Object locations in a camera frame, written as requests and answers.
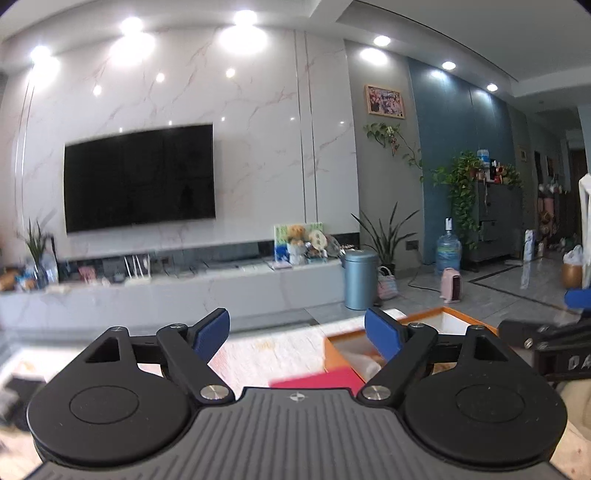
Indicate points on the teddy bear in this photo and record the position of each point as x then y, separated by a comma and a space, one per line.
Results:
296, 247

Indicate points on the gold bin with white bag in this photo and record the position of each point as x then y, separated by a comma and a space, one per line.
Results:
572, 272

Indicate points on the black notebook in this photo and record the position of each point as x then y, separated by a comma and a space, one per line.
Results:
23, 392

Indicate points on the hanging vine plant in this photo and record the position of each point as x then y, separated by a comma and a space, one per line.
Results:
390, 136

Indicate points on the pink photo card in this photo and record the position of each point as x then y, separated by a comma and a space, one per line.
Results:
87, 273

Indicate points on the pink space heater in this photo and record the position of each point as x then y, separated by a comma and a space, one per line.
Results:
451, 286

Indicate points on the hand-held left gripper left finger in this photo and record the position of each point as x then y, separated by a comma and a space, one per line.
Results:
213, 332

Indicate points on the orange box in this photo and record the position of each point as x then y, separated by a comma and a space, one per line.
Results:
445, 323

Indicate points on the framed wall picture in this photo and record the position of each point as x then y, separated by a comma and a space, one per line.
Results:
385, 101

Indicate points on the checked lemon print tablecloth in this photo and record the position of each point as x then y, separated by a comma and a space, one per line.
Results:
277, 350

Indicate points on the trailing green pothos plant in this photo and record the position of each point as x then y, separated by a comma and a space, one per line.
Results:
461, 194

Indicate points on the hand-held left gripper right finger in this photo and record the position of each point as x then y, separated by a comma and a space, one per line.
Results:
381, 333

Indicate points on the black television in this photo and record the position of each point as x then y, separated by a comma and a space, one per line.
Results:
138, 180

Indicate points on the blue water bottle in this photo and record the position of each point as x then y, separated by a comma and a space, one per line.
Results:
449, 254

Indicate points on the grey marble tv cabinet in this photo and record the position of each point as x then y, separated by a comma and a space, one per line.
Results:
184, 295

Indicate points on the white router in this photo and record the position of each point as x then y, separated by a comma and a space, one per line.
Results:
137, 270

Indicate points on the green plant in glass vase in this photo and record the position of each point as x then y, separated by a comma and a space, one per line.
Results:
39, 263

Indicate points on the ceiling spotlights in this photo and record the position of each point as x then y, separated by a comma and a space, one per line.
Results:
244, 18

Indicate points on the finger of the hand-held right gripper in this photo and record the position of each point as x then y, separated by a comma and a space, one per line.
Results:
531, 334
578, 299

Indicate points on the cream fleece blanket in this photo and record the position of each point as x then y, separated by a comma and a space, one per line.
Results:
577, 424

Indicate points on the dark grey cabinet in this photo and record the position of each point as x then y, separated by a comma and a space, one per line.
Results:
501, 221

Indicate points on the long-leaf potted plant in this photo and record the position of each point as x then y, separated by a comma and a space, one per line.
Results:
385, 235

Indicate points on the small woven basket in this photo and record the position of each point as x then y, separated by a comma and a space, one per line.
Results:
387, 286

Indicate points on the blue grey trash can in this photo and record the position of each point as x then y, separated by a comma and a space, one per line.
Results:
361, 281

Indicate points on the magenta box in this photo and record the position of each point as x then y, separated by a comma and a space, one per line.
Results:
323, 381

